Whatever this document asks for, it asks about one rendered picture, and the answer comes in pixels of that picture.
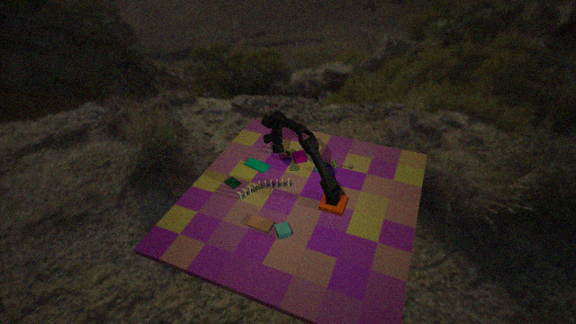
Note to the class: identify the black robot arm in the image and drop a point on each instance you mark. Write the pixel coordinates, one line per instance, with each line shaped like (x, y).
(276, 122)

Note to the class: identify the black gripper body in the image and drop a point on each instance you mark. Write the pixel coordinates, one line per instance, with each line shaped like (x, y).
(278, 147)

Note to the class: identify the magenta rectangular block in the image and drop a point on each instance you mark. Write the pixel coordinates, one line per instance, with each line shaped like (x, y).
(299, 156)

